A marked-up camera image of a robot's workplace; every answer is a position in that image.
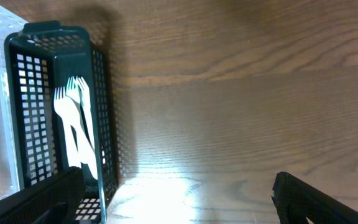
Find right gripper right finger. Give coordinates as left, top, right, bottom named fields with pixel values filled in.
left=272, top=172, right=358, bottom=224

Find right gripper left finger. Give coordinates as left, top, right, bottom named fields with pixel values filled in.
left=0, top=167, right=85, bottom=223

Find white plastic fork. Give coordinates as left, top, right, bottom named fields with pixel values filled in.
left=53, top=87, right=81, bottom=168
left=76, top=77, right=95, bottom=148

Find pale blue plastic fork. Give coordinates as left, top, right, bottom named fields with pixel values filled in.
left=65, top=77, right=98, bottom=180

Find black plastic mesh basket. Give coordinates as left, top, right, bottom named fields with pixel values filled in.
left=4, top=21, right=117, bottom=223

